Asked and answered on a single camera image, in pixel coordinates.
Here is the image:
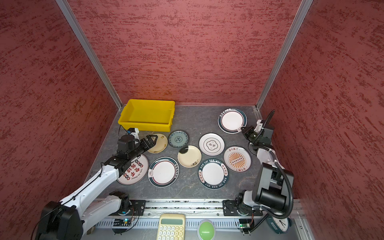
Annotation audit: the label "white plate with quatrefoil design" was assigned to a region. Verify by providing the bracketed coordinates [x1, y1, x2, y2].
[199, 133, 225, 157]

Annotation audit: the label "cream plate with black blotch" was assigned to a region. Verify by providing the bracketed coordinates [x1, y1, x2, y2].
[178, 145, 202, 168]

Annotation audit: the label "white plate dark green rim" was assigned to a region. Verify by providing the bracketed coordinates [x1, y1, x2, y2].
[218, 108, 248, 134]

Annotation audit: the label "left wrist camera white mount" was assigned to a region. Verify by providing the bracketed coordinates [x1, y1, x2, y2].
[127, 128, 140, 139]

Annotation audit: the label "white plate orange sunburst design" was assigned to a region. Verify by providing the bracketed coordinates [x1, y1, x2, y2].
[224, 146, 252, 173]

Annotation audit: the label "left green circuit board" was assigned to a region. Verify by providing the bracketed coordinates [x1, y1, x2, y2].
[113, 219, 131, 228]

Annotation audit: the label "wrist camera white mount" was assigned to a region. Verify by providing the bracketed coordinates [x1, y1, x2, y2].
[254, 119, 265, 133]
[127, 128, 140, 139]

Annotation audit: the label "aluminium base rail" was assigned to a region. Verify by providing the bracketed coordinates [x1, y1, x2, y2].
[89, 197, 304, 230]

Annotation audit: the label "black corrugated cable hose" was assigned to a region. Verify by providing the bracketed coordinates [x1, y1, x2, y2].
[257, 109, 295, 220]

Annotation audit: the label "silver left corner wall strip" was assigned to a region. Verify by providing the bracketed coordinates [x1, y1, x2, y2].
[56, 0, 123, 110]

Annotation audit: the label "white plate red characters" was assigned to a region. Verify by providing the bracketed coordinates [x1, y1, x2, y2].
[117, 155, 149, 186]

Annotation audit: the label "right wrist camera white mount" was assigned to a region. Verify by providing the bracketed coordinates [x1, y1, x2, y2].
[254, 119, 265, 133]

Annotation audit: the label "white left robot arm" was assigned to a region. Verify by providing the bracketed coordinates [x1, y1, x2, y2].
[31, 133, 158, 240]

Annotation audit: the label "green round push button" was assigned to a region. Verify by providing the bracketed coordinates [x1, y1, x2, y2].
[197, 220, 216, 240]

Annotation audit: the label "blue floral rimmed plate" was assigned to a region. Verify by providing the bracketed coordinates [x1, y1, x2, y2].
[168, 130, 189, 148]

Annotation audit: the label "yellow plastic bin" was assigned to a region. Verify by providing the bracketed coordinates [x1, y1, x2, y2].
[118, 99, 176, 133]

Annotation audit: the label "silver right corner wall strip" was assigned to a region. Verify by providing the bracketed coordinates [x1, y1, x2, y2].
[256, 0, 313, 112]

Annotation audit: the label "yellow calculator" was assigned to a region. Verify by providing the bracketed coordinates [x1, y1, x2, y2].
[157, 214, 186, 240]

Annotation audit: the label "right green circuit board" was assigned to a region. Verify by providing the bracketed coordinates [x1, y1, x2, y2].
[239, 219, 254, 229]

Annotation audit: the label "small cream plate with calligraphy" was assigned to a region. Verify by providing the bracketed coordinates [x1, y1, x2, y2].
[148, 133, 168, 154]

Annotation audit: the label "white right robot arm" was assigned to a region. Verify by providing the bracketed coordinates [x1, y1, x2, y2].
[236, 126, 294, 219]

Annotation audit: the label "silver corner wall strip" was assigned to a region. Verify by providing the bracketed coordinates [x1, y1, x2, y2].
[56, 0, 123, 110]
[256, 0, 313, 112]

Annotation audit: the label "green banded HAO SHI plate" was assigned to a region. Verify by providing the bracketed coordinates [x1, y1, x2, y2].
[198, 158, 229, 190]

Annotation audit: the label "white plate green red rim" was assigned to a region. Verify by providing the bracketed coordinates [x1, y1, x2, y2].
[148, 157, 180, 188]

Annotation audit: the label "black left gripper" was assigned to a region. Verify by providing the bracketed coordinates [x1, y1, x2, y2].
[128, 135, 158, 160]

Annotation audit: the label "dark green alarm clock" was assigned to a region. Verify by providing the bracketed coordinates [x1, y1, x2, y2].
[266, 214, 292, 235]

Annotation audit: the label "green circuit board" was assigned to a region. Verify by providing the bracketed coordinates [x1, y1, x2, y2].
[239, 219, 254, 229]
[113, 219, 131, 228]

